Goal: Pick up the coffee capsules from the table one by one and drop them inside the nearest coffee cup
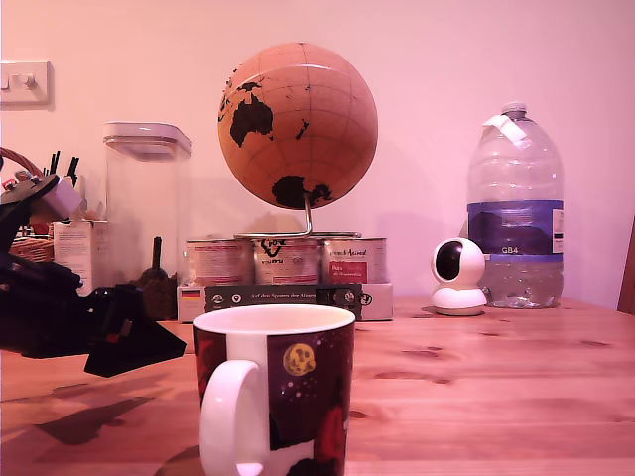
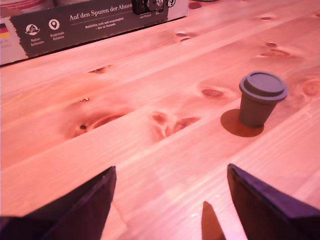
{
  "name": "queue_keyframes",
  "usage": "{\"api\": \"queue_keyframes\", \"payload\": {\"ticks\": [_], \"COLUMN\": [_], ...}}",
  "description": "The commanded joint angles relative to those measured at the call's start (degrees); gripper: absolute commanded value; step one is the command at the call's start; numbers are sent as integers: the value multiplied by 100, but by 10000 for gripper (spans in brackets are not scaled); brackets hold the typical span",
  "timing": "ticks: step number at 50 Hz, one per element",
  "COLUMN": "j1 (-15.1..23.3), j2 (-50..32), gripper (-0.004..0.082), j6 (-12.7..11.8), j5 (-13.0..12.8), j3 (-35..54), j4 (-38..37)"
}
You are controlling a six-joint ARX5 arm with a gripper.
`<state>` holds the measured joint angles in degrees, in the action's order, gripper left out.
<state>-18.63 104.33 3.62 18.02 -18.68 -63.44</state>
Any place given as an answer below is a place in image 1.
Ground cardboard can tray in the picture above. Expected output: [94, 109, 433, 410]
[177, 282, 395, 323]

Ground white carton box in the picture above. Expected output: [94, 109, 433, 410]
[53, 220, 109, 295]

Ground woven wicker basket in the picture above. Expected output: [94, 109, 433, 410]
[0, 147, 57, 263]

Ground large clear water bottle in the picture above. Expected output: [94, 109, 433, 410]
[465, 101, 566, 309]

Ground clear jar with white lid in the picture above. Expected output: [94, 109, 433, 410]
[102, 121, 193, 298]

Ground brown bristly brush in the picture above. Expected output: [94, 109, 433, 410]
[136, 236, 179, 319]

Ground cork globe on metal stand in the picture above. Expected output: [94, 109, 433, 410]
[216, 42, 380, 240]

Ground tin can with red label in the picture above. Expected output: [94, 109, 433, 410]
[321, 236, 388, 286]

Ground small white round camera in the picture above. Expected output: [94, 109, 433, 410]
[430, 236, 488, 317]

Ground dark space print mug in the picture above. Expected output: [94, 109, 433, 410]
[191, 303, 356, 476]

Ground tin can with pale label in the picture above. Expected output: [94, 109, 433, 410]
[186, 238, 256, 287]

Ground white wall light switch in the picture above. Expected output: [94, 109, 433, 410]
[0, 60, 55, 111]

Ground tin can with black logo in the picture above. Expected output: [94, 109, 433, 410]
[252, 236, 324, 287]

